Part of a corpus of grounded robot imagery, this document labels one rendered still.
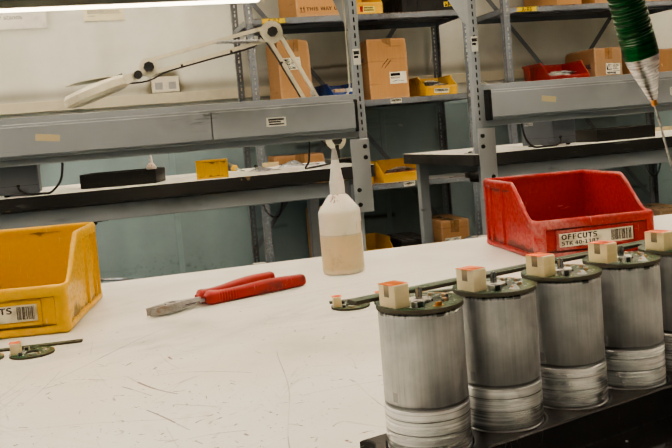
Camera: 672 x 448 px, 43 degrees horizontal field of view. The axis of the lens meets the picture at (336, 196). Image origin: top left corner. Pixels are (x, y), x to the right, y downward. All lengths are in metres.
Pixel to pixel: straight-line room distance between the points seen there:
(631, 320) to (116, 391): 0.24
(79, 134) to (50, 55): 2.19
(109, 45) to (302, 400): 4.40
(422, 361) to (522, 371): 0.03
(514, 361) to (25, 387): 0.27
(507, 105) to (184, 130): 1.06
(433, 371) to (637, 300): 0.08
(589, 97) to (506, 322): 2.79
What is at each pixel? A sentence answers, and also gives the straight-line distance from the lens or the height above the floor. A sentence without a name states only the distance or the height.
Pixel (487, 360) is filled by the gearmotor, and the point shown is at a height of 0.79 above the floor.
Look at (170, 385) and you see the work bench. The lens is 0.42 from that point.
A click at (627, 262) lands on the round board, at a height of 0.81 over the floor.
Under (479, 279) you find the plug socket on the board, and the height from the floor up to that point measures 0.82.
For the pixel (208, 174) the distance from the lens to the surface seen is 2.68.
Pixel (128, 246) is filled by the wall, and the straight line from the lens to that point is 4.72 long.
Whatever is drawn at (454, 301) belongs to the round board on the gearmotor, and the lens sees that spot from 0.24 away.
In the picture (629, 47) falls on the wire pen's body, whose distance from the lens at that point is 0.29.
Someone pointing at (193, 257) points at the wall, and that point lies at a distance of 4.75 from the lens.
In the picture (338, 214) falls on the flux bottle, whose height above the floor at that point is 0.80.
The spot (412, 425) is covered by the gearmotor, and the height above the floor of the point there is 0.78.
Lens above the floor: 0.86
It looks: 4 degrees down
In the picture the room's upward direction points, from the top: 5 degrees counter-clockwise
